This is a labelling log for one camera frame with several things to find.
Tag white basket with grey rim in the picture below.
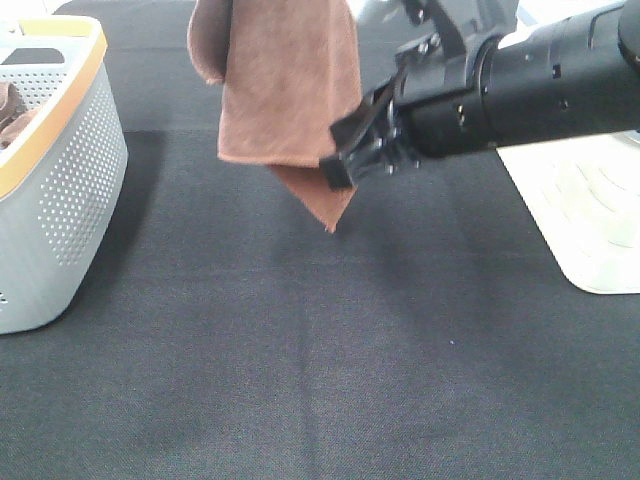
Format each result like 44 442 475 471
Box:
498 131 639 295

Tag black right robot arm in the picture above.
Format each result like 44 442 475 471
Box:
320 1 639 190

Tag brown microfibre towel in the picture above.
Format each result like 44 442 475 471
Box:
187 0 361 232

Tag brown towels in grey basket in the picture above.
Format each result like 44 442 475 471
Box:
1 82 41 150

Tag grey basket with orange rim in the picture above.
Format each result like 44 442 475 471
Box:
1 15 128 334

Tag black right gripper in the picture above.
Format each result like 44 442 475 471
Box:
320 47 440 191

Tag black fabric table mat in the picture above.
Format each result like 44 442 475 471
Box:
1 1 639 479

